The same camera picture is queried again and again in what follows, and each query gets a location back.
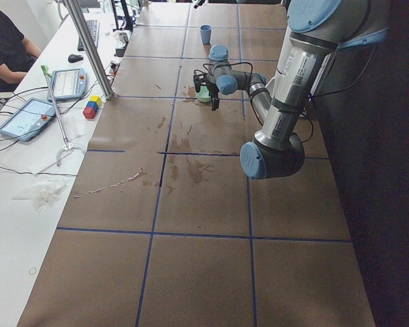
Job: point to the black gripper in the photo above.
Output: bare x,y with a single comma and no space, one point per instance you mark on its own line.
208,86

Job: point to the mint green ceramic bowl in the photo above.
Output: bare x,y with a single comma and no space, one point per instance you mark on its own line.
201,95

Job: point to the light blue plastic cup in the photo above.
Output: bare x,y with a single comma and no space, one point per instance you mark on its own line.
205,33

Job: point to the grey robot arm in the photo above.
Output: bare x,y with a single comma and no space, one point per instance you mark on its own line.
315,29

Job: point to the small metal cup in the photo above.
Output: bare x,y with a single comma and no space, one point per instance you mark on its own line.
123,37

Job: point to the yellow cube block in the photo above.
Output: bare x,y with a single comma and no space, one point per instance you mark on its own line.
96,99

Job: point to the blue cube block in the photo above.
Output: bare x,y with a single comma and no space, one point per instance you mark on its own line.
93,105

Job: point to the red cube block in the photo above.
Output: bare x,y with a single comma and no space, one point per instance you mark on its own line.
89,112

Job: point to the black computer mouse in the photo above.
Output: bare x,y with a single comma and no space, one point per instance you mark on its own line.
73,58

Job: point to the long silver grabber tool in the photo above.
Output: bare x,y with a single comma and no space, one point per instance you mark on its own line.
68,146

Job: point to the near blue teach pendant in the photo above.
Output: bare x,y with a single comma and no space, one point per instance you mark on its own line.
29,120

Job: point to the person in black shirt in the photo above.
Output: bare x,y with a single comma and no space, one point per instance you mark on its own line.
17,54

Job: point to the crumpled white tissue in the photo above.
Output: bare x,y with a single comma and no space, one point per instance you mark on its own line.
42,193

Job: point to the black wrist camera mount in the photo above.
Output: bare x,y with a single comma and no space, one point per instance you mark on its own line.
199,79

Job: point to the aluminium frame post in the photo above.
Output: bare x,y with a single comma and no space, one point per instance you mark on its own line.
89,47

